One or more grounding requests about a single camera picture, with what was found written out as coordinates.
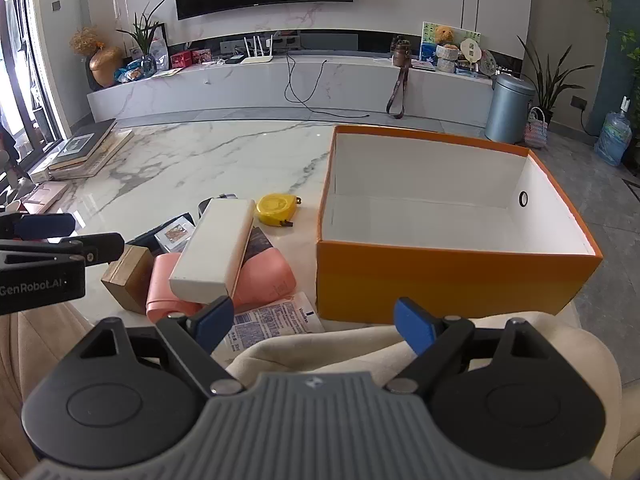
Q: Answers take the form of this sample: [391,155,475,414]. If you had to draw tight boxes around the stack of large books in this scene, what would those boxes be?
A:
[30,119,135,181]

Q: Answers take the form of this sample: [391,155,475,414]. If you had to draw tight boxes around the round white hand fan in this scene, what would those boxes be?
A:
[460,37,482,68]

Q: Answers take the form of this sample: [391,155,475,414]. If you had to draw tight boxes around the brown cardboard box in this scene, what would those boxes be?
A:
[101,244,155,315]

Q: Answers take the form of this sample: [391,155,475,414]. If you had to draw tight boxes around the colourful picture board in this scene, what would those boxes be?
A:
[420,21,482,68]

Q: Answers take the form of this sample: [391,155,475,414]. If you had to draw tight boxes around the hanging vine plant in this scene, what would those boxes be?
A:
[550,0,640,106]

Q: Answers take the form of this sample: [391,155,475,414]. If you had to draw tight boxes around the pink notebook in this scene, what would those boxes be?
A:
[20,180,70,215]

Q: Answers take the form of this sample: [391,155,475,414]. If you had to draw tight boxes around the silver pouch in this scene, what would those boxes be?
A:
[149,24,170,72]

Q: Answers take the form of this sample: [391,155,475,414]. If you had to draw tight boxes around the blue water jug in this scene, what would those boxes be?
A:
[593,96,633,167]

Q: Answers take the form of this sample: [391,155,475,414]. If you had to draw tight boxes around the golden vase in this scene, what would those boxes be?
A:
[89,46,125,88]

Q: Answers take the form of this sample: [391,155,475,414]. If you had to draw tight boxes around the grey trash can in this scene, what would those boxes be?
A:
[484,72,536,145]

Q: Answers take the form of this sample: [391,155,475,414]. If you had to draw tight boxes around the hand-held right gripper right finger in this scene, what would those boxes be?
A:
[385,297,551,394]

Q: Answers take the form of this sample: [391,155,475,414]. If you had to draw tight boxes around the printed paper packet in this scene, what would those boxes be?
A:
[220,292,326,356]

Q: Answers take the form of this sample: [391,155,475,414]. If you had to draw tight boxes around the glass balcony door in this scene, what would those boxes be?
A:
[0,0,66,161]

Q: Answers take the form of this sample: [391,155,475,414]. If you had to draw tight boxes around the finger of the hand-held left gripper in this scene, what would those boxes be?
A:
[0,232,125,266]
[0,212,76,241]

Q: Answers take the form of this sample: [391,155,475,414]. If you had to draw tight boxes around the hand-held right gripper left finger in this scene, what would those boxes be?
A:
[75,296,248,397]

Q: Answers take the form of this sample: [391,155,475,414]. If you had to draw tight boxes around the clear square picture box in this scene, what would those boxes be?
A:
[154,220,197,256]

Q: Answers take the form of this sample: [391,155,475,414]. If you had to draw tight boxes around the tall leaf potted plant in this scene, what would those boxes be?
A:
[517,35,593,126]

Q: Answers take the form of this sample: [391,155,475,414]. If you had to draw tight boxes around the white router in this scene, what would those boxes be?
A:
[242,34,275,65]

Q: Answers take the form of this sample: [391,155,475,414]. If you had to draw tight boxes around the woven basket bag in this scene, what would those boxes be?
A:
[523,106,550,149]

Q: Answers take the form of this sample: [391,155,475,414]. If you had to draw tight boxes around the green potted plant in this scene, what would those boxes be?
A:
[117,0,166,68]

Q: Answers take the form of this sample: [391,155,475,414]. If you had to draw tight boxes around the blue snack bags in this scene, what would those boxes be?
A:
[114,57,158,84]

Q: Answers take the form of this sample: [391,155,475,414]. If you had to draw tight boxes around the dried flower bunch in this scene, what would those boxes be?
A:
[70,26,103,56]

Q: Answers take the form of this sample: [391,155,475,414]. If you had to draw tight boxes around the red gift box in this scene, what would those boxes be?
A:
[170,49,212,69]

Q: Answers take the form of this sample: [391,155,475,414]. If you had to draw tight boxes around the black cable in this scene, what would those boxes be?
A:
[284,54,372,118]

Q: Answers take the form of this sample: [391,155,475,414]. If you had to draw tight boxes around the white rectangular box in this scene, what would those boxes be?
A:
[169,198,257,305]

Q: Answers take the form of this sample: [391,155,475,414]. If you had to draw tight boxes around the plaid zip case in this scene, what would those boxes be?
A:
[197,192,241,216]

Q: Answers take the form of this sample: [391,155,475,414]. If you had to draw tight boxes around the white marble console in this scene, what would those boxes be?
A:
[86,52,501,128]

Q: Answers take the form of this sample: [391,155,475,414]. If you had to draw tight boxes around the orange cardboard box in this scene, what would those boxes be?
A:
[315,125,603,326]

